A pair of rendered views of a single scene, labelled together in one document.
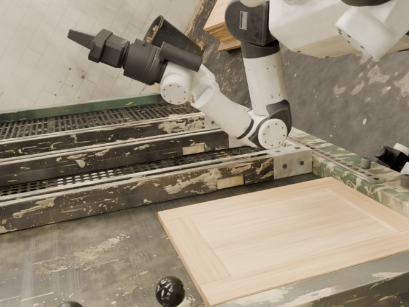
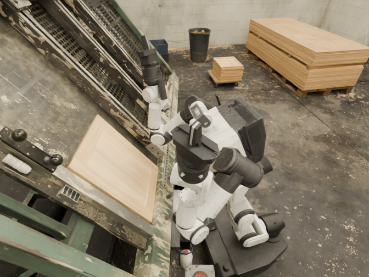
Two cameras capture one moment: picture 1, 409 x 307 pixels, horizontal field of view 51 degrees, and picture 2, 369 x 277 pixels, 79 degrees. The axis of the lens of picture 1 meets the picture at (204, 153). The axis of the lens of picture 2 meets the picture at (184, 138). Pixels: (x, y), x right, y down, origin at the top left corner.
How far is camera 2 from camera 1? 30 cm
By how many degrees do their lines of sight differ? 15
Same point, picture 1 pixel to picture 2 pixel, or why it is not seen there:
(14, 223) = (50, 56)
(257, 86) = (172, 123)
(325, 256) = (117, 190)
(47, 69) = not seen: outside the picture
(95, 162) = (106, 65)
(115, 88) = (164, 26)
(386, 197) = (158, 193)
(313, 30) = not seen: hidden behind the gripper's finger
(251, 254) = (101, 164)
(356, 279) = (112, 207)
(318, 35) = not seen: hidden behind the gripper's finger
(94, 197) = (85, 83)
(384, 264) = (125, 211)
